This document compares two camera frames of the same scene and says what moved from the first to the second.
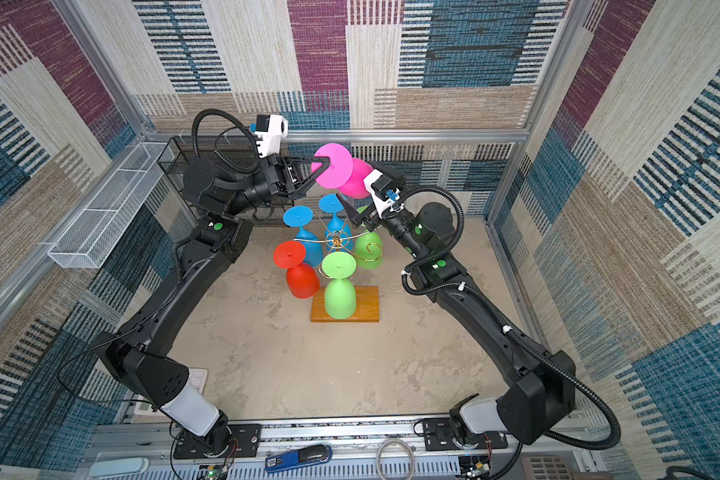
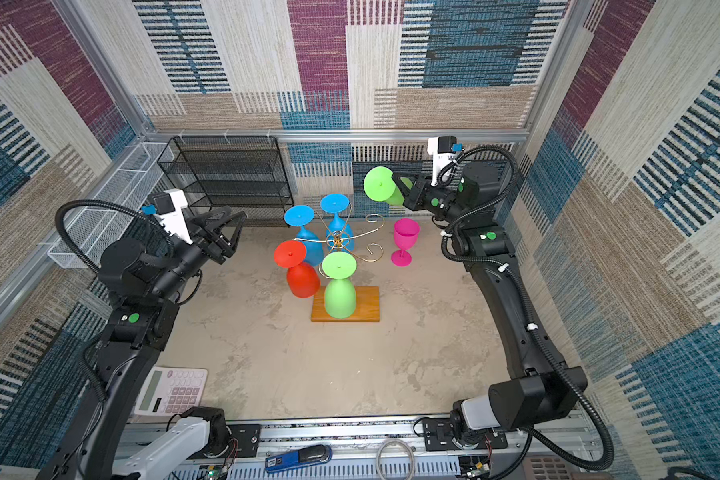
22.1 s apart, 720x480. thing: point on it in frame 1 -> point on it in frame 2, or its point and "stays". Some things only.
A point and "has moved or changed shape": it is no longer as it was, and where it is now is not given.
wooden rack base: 367,308 stays
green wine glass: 369,248 -> 380,186
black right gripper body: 398,225 -> 437,200
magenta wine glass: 345,173 has moved or changed shape
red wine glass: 302,280 stays
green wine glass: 339,297 stays
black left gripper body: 272,181 -> 209,250
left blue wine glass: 299,216 stays
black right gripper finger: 359,219 -> 405,182
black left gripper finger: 305,163 -> 214,220
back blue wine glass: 338,236 stays
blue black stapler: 304,456 stays
